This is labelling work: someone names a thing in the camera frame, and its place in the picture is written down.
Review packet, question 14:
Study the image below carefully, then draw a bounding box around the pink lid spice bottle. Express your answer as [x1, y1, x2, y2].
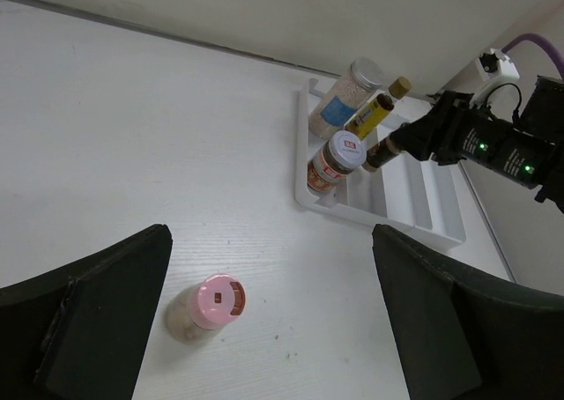
[165, 274, 246, 344]

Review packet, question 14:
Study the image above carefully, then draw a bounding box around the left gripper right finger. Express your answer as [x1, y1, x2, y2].
[372, 225, 563, 399]

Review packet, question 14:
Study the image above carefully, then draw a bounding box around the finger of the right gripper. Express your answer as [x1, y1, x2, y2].
[390, 117, 434, 160]

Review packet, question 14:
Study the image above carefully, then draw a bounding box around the small black pepper grinder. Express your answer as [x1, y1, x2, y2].
[362, 136, 402, 173]

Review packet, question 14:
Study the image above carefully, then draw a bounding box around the tall jar silver lid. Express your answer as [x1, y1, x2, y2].
[308, 57, 383, 140]

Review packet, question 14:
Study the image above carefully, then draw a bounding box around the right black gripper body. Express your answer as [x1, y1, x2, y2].
[422, 91, 551, 189]

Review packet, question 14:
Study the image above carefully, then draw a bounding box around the yellow bottle cork cap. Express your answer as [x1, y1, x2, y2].
[344, 77, 412, 140]

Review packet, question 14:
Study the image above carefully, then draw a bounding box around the white divided tray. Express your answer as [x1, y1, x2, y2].
[294, 78, 466, 251]

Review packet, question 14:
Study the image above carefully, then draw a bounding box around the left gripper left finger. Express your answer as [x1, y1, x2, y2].
[1, 225, 172, 399]

